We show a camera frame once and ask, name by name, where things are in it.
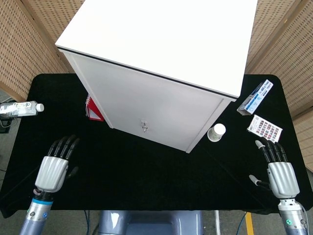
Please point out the white cabinet board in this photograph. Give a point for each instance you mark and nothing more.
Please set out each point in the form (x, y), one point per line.
(156, 73)

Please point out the small patterned card box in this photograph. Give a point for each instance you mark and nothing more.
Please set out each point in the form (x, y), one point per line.
(266, 128)

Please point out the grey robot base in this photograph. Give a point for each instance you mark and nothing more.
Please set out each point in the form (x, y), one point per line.
(151, 222)

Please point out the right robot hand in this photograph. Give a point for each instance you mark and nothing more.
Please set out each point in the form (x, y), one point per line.
(276, 169)

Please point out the red spiral notepad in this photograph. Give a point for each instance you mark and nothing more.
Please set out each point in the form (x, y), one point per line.
(94, 111)

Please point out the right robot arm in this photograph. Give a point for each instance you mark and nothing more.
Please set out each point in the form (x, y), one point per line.
(293, 216)

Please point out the silver keys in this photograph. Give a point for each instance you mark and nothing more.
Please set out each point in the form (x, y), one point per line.
(145, 127)

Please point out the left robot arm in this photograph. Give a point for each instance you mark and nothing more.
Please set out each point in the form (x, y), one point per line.
(36, 213)

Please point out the clear plastic water bottle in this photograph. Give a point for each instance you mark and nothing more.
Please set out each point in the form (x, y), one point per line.
(20, 109)

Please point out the woven rattan folding screen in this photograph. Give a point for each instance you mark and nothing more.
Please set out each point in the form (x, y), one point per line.
(27, 49)

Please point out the white paper cup leaf print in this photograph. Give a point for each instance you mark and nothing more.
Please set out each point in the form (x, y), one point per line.
(216, 132)

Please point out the clear adhesive metal hook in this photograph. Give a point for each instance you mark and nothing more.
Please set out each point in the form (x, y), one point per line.
(144, 126)

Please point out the blue white carton box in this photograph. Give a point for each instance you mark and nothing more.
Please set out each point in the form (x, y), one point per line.
(255, 98)

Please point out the black velvet table cloth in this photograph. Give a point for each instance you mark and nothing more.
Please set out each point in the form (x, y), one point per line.
(146, 171)

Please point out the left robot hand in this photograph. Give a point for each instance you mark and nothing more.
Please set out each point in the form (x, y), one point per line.
(55, 166)

